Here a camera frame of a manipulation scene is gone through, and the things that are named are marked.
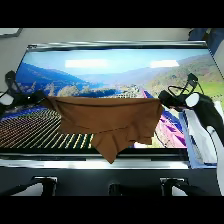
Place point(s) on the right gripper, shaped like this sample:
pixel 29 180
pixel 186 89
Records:
pixel 168 99

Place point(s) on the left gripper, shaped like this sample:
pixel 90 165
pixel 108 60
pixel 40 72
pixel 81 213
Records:
pixel 37 97

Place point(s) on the brown garment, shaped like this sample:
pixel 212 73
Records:
pixel 110 120

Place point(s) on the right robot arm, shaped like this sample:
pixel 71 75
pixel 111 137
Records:
pixel 207 111

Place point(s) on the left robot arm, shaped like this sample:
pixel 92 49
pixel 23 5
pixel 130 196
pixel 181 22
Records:
pixel 16 99

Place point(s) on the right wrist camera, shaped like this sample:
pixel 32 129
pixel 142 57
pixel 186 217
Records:
pixel 192 81

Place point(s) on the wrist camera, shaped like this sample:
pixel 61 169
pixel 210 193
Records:
pixel 11 81
pixel 192 81

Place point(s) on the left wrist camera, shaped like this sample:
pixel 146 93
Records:
pixel 11 81

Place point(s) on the silver frame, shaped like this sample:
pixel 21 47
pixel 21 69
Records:
pixel 100 164

